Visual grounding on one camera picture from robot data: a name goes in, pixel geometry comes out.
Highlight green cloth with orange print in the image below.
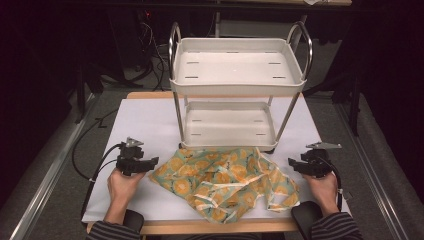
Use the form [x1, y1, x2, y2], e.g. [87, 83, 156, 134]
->
[148, 146, 301, 225]

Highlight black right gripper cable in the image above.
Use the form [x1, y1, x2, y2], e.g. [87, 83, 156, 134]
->
[316, 155, 344, 213]

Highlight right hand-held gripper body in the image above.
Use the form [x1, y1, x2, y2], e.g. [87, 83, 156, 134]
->
[299, 141, 343, 179]

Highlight thin black floor cable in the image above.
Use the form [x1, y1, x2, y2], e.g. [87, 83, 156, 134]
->
[71, 108, 120, 183]

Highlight bundle of background cables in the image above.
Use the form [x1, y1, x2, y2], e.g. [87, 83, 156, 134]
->
[137, 9, 170, 93]

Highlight black stand legs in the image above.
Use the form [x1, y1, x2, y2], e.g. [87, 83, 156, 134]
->
[73, 58, 145, 125]

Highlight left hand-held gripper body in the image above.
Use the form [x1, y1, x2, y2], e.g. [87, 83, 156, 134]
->
[115, 136, 152, 177]

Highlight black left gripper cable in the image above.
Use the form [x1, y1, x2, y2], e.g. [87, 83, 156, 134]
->
[80, 143, 123, 219]

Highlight white two-tier cart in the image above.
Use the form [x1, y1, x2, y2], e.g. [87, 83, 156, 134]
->
[168, 20, 314, 154]

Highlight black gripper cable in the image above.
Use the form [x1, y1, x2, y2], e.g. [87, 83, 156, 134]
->
[316, 155, 344, 213]
[80, 143, 123, 219]

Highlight person's right hand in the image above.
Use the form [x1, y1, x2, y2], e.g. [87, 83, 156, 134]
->
[301, 171, 340, 210]

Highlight metal floor rail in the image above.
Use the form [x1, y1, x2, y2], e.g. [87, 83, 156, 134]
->
[334, 102, 410, 240]
[9, 93, 98, 240]

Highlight person's left hand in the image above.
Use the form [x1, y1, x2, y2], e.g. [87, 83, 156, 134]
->
[107, 167, 147, 205]

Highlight white table cover sheet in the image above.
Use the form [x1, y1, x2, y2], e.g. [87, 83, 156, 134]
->
[81, 97, 352, 224]

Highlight black chair armrest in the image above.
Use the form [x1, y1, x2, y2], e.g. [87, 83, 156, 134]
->
[123, 209, 145, 233]
[290, 200, 324, 240]

